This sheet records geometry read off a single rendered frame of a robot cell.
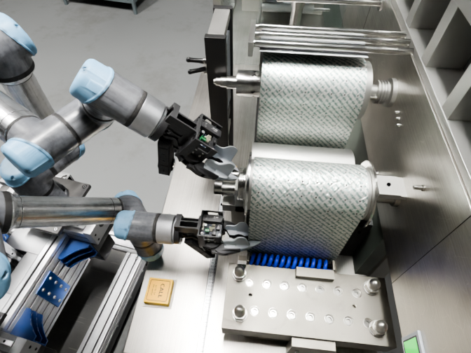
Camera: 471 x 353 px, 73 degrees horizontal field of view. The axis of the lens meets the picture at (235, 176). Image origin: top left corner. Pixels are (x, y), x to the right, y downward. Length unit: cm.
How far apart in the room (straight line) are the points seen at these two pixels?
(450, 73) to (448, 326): 47
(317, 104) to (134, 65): 279
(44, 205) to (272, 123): 58
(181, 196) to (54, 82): 252
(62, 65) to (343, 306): 334
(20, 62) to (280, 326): 91
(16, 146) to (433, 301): 75
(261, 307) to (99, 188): 179
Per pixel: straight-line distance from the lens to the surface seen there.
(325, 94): 78
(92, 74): 60
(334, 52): 79
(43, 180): 125
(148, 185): 233
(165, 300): 97
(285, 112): 80
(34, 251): 142
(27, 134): 67
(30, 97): 109
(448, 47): 77
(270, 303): 84
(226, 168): 67
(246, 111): 142
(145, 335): 99
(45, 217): 87
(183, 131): 62
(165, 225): 80
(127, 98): 60
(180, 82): 311
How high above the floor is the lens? 184
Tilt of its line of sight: 53 degrees down
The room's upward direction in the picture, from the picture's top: straight up
